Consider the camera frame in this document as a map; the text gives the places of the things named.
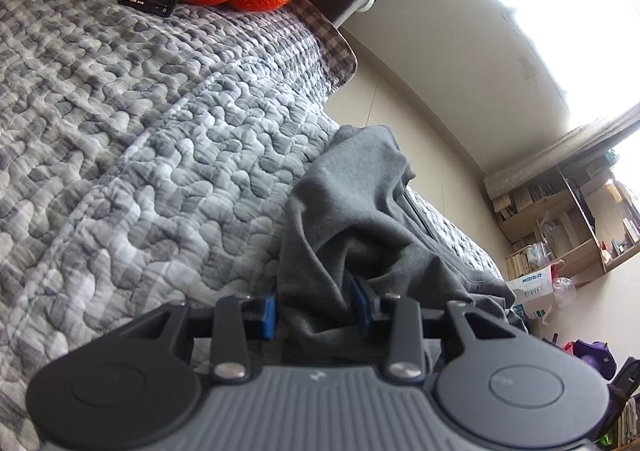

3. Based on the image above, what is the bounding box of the white paper bag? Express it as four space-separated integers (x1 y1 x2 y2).
506 265 559 325

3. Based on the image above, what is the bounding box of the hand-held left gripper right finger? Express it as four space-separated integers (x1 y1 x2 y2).
349 276 527 381

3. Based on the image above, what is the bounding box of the checked fabric hat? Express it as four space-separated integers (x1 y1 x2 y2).
285 0 359 104

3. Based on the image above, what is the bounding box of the clear plastic bag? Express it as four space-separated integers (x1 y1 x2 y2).
552 276 577 308

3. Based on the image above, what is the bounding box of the purple bag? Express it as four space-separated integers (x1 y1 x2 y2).
564 338 619 380

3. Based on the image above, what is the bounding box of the beige curtain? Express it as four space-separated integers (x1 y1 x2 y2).
482 117 640 202

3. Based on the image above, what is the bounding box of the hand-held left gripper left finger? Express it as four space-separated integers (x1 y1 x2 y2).
119 295 278 381

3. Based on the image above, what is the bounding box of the grey checked quilted blanket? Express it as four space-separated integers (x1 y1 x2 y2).
0 0 506 451

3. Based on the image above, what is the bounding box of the grey sweatshirt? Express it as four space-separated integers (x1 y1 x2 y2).
274 125 531 368

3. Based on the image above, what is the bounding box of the wooden bookshelf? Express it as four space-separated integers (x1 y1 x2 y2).
492 151 640 283

